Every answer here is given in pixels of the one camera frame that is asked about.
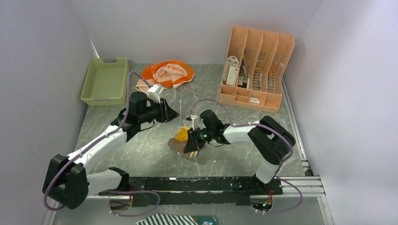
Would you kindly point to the orange and cream towel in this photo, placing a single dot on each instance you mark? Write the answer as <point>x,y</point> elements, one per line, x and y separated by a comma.
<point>170,74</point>

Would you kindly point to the teal patterned cloth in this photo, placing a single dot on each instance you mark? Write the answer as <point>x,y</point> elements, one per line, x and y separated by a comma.
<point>205,220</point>

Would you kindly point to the pink plastic file organizer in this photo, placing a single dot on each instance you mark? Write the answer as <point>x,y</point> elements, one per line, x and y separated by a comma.
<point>263,57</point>

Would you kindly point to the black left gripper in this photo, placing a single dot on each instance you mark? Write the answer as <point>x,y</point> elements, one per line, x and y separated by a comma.
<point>166,113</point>

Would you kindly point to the green perforated plastic basket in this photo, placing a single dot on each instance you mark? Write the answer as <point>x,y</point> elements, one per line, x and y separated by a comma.
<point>106,82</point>

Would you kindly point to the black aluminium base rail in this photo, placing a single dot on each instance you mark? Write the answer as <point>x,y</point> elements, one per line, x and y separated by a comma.
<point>147,191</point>

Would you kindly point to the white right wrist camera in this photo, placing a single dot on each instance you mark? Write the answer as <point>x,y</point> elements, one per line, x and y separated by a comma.
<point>194,122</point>

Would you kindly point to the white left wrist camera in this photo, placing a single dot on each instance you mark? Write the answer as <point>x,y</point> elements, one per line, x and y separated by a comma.
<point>154,92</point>

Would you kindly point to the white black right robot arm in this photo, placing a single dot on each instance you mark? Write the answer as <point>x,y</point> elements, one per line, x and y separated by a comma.
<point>273,142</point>

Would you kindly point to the black white striped cloth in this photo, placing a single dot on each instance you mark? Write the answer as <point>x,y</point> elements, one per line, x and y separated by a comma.
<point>165,219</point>

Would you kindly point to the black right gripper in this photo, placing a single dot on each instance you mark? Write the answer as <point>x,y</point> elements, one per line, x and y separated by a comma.
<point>193,141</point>

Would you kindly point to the white red stationery box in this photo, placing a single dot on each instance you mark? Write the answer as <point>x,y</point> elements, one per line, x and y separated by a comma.
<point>231,71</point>

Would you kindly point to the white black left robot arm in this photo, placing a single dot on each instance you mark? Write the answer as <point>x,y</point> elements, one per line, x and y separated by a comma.
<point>69,179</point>

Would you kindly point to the yellow brown bear towel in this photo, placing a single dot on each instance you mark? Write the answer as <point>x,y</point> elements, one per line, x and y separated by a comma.
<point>179,142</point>

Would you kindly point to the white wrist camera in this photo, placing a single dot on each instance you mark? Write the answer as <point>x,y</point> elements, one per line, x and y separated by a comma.
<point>154,92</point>
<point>194,122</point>

